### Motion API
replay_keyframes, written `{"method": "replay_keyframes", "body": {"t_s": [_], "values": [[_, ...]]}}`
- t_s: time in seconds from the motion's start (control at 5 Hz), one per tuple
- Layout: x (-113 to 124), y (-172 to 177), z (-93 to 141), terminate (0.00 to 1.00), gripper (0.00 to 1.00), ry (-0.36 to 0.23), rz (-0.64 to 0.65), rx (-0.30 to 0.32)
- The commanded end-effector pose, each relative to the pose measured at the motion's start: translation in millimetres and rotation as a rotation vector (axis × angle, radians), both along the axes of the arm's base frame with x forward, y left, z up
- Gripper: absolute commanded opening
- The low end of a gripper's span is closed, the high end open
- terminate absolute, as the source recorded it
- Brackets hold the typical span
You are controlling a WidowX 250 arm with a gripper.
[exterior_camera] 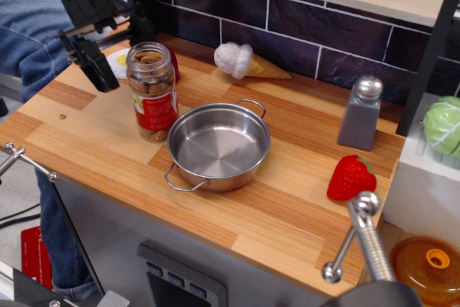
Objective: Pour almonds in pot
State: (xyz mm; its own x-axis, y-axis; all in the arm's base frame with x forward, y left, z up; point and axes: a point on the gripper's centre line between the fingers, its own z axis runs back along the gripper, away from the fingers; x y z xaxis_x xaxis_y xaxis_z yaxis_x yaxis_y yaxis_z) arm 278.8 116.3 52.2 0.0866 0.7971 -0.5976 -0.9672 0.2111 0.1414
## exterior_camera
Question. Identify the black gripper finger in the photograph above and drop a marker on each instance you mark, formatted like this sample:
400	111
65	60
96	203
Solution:
87	55
141	27

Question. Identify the clear almond jar red label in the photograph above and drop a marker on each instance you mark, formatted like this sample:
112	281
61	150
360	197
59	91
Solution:
151	78

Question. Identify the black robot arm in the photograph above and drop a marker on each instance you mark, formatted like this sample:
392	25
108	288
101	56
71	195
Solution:
99	24

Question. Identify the stainless steel pot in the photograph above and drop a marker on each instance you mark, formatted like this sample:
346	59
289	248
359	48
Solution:
217	147

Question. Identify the orange pot lid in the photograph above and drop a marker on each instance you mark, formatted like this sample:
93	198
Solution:
429	266

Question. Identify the toy fried egg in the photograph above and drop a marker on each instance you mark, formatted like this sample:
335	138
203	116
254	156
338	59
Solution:
118	63

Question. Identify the person in blue jeans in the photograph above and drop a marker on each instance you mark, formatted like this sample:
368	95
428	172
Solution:
32	51

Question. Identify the toy ice cream cone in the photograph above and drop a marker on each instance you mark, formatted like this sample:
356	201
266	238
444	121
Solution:
240	61

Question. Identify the red box on floor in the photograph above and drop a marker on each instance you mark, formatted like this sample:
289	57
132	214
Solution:
35	259

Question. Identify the grey shaker silver cap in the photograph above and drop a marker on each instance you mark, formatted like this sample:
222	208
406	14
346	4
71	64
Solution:
362	113

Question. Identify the grey oven control panel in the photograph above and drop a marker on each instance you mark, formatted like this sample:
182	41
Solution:
173	283

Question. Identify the red toy strawberry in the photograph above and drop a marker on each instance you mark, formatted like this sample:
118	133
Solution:
351	176

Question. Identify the green toy cabbage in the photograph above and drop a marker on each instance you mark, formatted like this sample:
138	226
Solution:
441	126

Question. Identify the black upright post right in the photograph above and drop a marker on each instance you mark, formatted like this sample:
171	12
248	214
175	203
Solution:
427	64

